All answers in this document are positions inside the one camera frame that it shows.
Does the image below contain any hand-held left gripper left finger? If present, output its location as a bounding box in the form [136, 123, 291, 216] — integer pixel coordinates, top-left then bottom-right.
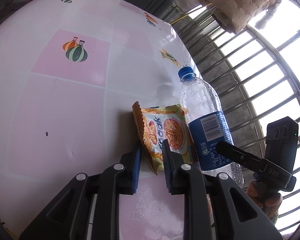
[19, 146, 142, 240]

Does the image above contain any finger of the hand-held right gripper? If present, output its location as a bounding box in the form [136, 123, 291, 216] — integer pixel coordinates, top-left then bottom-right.
[216, 141, 268, 173]

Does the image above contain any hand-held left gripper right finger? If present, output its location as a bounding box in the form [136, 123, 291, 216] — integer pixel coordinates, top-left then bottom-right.
[162, 139, 283, 240]

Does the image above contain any orange snack packet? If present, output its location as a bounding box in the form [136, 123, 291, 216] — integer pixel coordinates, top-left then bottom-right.
[132, 101, 198, 175]

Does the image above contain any clear bottle with blue label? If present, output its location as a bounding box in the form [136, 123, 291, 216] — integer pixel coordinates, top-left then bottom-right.
[178, 67, 244, 188]

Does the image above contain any person's right hand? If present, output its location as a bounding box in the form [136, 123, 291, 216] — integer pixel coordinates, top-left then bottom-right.
[247, 180, 283, 218]

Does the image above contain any green fluffy garment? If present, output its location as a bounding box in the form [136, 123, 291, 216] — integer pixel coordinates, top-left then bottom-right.
[269, 211, 280, 225]

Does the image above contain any pink printed tablecloth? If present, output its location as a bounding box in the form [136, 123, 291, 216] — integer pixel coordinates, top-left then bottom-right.
[0, 0, 208, 240]

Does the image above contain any metal balcony railing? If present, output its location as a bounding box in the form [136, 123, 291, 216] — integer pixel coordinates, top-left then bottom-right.
[170, 2, 300, 233]

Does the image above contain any yellow pole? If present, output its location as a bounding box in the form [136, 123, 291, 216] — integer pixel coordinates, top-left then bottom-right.
[171, 11, 190, 25]

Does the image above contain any hanging beige quilted jacket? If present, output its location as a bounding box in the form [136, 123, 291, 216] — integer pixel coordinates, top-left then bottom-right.
[192, 0, 284, 34]

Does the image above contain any black cabinet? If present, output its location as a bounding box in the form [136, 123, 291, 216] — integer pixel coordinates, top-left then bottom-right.
[122, 0, 190, 27]

